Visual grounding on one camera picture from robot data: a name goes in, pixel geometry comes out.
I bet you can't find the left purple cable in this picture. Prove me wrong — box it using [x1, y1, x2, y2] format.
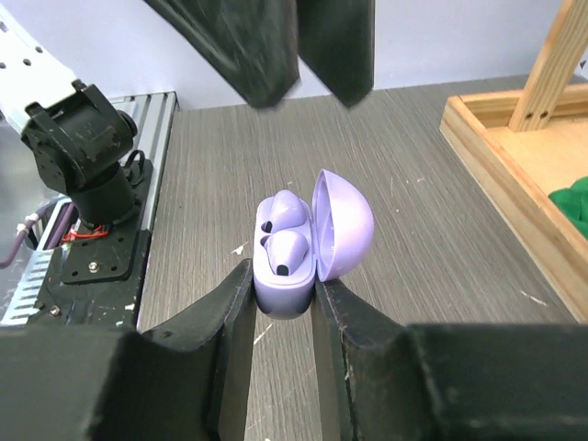
[0, 204, 51, 270]

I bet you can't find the grey slotted cable duct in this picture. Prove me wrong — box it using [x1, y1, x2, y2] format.
[1, 250, 53, 326]

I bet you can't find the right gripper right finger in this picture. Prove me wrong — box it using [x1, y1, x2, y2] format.
[311, 280, 587, 440]

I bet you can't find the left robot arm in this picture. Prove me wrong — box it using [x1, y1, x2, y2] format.
[1, 1, 375, 226]

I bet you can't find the green shirt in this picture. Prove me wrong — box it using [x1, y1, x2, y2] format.
[548, 176, 588, 238]

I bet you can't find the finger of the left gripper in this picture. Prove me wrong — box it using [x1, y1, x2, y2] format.
[148, 0, 299, 109]
[297, 0, 375, 107]

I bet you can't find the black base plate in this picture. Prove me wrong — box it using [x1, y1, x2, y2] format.
[28, 161, 153, 328]

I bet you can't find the wooden clothes rack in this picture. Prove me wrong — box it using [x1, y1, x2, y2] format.
[440, 1, 587, 322]

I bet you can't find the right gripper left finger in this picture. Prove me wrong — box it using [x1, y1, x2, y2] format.
[1, 259, 256, 440]

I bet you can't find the purple earbud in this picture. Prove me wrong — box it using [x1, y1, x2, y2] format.
[261, 189, 308, 233]
[261, 230, 309, 277]

